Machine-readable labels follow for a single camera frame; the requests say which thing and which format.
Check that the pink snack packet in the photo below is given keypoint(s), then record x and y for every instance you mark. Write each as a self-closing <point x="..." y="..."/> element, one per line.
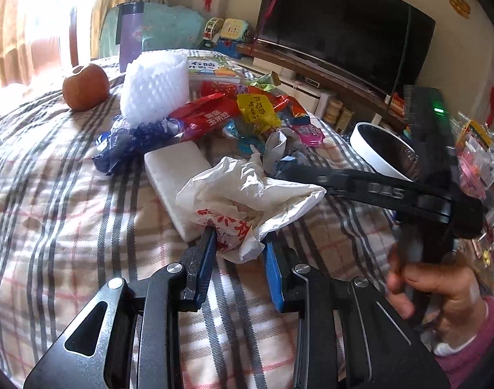
<point x="307" y="133"/>

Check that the green wrapper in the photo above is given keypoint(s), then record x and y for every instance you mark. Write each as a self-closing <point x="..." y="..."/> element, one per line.
<point x="267" y="81"/>

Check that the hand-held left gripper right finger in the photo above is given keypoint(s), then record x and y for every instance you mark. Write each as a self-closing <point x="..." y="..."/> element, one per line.
<point x="273" y="275"/>

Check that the blue toy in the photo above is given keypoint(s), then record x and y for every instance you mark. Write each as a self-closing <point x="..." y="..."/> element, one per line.
<point x="226" y="46"/>

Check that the white trash can black liner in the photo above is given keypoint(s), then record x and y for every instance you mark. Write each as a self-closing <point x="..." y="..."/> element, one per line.
<point x="376" y="146"/>

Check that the pile of colourful packets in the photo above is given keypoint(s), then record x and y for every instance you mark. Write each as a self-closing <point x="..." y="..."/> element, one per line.
<point x="474" y="150"/>

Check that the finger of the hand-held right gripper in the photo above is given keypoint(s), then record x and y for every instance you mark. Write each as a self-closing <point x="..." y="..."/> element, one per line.
<point x="307" y="172"/>

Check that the person's right hand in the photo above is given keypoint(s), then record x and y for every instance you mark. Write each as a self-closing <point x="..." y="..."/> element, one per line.
<point x="453" y="287"/>

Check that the stack of yellow tubs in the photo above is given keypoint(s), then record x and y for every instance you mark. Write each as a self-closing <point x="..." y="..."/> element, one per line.
<point x="334" y="109"/>

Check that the yellow snack packet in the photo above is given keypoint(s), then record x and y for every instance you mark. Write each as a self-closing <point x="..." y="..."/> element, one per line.
<point x="257" y="109"/>

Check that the black set-top box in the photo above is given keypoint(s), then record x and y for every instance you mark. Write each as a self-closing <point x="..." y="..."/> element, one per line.
<point x="307" y="80"/>

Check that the teal cloth covered furniture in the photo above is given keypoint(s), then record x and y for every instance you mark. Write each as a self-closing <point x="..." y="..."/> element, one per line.
<point x="170" y="28"/>

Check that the grey paper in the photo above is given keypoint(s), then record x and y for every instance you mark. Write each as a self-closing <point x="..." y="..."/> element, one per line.
<point x="281" y="146"/>

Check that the white wheel toy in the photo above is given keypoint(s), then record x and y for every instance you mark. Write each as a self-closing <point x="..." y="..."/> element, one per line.
<point x="212" y="28"/>

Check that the red snack packet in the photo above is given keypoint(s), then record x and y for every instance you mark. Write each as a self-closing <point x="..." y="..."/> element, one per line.
<point x="220" y="88"/>
<point x="202" y="115"/>

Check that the thin pink rod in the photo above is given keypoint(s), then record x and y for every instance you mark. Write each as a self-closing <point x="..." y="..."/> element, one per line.
<point x="271" y="12"/>

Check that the white foam block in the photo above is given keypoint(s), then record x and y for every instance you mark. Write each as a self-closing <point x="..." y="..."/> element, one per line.
<point x="174" y="182"/>

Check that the blue plastic wrapper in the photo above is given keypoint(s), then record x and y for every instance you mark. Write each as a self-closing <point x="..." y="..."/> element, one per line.
<point x="121" y="142"/>

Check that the black television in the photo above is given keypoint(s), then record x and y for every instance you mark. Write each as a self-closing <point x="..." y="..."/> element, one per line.
<point x="344" y="36"/>

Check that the orange snack packet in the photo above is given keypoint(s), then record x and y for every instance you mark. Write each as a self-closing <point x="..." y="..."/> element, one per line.
<point x="291" y="105"/>

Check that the white television cabinet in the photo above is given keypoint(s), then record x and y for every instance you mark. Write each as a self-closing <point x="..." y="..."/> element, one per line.
<point x="301" y="89"/>

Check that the person's right forearm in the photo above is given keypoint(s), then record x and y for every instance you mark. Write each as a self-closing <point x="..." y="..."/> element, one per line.
<point x="474" y="356"/>

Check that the white plastic bag red print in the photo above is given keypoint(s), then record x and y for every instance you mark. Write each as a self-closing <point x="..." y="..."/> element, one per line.
<point x="247" y="194"/>

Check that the white foam fruit net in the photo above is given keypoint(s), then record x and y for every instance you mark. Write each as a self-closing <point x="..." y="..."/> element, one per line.
<point x="154" y="89"/>

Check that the red toy phone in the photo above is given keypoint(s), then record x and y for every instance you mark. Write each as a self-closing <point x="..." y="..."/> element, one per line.
<point x="397" y="103"/>

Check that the reddish brown apple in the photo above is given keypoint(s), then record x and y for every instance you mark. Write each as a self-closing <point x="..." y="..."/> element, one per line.
<point x="86" y="87"/>

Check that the plaid blanket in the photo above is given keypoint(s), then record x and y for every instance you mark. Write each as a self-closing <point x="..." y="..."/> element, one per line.
<point x="68" y="210"/>

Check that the yellow teal toy phone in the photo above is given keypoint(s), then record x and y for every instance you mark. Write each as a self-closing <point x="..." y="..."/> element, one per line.
<point x="235" y="30"/>

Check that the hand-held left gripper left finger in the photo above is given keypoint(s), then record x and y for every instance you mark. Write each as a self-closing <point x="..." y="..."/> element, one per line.
<point x="206" y="259"/>

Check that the purple tumbler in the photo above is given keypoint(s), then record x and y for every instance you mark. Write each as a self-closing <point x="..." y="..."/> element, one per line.
<point x="129" y="36"/>

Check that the red yellow wall sticker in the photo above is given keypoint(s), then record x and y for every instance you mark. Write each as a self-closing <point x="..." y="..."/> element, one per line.
<point x="459" y="4"/>

